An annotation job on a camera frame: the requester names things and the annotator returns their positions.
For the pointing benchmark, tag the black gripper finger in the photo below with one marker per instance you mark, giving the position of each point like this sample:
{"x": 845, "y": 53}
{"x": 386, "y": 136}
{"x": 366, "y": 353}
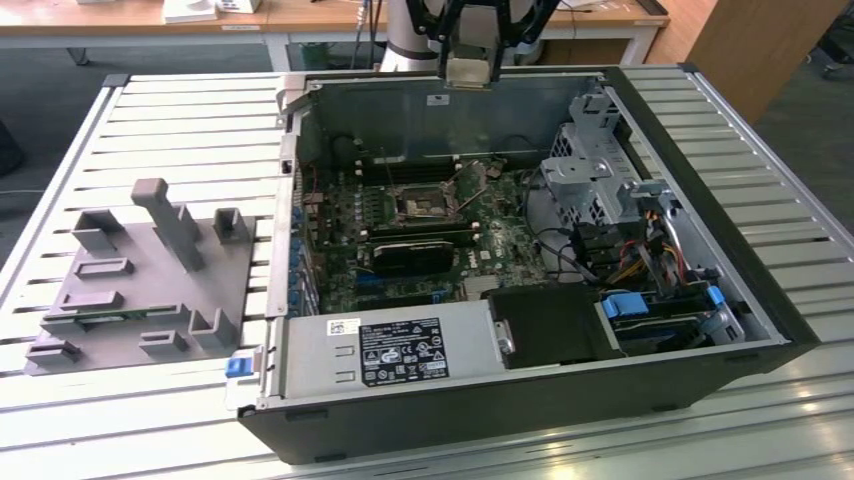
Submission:
{"x": 445, "y": 55}
{"x": 499, "y": 65}

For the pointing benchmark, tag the silver CPU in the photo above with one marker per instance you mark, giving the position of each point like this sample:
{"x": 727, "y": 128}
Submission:
{"x": 470, "y": 72}

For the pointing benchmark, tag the thin metal locking lever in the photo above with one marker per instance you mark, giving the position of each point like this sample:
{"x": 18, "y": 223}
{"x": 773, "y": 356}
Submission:
{"x": 477, "y": 192}

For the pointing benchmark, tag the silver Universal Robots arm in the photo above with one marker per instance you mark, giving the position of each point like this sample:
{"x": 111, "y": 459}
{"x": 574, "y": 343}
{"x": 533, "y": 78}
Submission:
{"x": 401, "y": 25}

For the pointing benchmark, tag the green container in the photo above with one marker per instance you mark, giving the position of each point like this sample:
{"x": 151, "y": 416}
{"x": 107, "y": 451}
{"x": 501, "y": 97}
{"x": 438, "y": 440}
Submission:
{"x": 314, "y": 55}

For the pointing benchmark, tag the round coin battery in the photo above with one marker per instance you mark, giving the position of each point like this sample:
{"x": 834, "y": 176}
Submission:
{"x": 497, "y": 169}

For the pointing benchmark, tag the metal drive cage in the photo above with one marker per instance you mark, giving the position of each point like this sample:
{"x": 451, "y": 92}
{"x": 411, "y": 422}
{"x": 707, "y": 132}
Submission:
{"x": 574, "y": 170}

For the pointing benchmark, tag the grey case release latch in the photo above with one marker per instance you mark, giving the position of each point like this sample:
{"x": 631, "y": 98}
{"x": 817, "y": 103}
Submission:
{"x": 290, "y": 95}

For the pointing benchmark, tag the white box blue print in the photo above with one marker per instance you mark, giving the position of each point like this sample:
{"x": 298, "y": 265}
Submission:
{"x": 243, "y": 6}

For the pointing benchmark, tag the green motherboard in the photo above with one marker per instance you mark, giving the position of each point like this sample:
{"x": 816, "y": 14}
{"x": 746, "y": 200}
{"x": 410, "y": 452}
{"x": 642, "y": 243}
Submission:
{"x": 507, "y": 240}

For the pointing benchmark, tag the installed green RAM stick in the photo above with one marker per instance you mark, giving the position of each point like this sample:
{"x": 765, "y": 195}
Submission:
{"x": 414, "y": 231}

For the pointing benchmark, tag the wooden cabinet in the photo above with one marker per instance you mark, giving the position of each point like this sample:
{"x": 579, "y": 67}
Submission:
{"x": 754, "y": 45}

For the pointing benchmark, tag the plain white box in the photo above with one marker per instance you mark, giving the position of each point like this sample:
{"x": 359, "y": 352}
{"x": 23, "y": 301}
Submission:
{"x": 190, "y": 12}

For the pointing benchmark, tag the small black graphics card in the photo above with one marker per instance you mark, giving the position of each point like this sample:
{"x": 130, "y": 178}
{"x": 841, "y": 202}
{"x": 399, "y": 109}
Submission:
{"x": 410, "y": 257}

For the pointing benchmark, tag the small silver chip heatsink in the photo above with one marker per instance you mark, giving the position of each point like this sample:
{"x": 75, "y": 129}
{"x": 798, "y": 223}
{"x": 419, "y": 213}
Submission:
{"x": 482, "y": 286}

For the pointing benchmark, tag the black office chair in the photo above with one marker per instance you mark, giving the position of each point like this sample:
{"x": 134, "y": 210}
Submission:
{"x": 837, "y": 50}

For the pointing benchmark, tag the blue disk carrier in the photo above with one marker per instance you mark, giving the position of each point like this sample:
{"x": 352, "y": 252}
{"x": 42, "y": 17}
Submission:
{"x": 623, "y": 304}

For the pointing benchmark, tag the black plastic shroud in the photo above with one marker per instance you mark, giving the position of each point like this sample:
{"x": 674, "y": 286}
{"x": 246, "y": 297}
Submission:
{"x": 547, "y": 325}

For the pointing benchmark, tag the small blue clip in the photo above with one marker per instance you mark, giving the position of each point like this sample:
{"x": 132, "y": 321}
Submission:
{"x": 714, "y": 295}

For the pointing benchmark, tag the grey power supply unit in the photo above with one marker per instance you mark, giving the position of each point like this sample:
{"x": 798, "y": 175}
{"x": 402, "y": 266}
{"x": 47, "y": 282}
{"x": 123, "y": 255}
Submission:
{"x": 320, "y": 350}

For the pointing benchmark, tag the grey parts rack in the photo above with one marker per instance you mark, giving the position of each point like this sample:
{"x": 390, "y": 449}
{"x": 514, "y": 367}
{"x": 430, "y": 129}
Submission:
{"x": 147, "y": 280}

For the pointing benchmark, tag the blue case latch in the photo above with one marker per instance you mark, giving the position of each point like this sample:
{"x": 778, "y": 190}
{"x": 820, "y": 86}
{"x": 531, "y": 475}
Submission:
{"x": 240, "y": 367}

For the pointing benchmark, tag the loose green RAM stick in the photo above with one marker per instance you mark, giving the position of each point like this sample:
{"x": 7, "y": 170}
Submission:
{"x": 123, "y": 316}

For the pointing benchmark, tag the black open PC case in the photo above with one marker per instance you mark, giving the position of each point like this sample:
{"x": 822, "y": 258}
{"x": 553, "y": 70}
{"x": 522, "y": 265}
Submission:
{"x": 534, "y": 425}

